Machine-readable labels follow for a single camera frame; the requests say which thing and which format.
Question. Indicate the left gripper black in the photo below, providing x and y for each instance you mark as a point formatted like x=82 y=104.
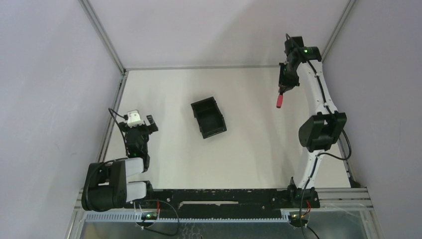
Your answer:
x=140 y=129

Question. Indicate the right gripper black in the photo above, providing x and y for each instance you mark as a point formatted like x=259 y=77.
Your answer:
x=285 y=84

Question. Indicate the red handled screwdriver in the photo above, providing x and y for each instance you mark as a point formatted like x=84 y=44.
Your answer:
x=279 y=101

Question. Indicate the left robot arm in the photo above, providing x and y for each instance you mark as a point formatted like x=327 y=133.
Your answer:
x=107 y=186

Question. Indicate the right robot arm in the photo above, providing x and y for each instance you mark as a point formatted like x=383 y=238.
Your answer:
x=303 y=68

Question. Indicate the black plastic bin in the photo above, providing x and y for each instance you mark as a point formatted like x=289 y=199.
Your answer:
x=209 y=117

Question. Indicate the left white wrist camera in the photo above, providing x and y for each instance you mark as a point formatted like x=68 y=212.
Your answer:
x=134 y=119

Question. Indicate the left controller board with wires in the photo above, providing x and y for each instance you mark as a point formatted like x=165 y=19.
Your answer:
x=148 y=219

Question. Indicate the controller board with wires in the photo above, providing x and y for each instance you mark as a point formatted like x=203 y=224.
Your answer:
x=300 y=221
x=148 y=219

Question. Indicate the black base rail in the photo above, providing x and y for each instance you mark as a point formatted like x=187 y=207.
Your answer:
x=237 y=204

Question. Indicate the right controller board with wires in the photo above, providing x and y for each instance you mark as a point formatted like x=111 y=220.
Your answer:
x=300 y=221

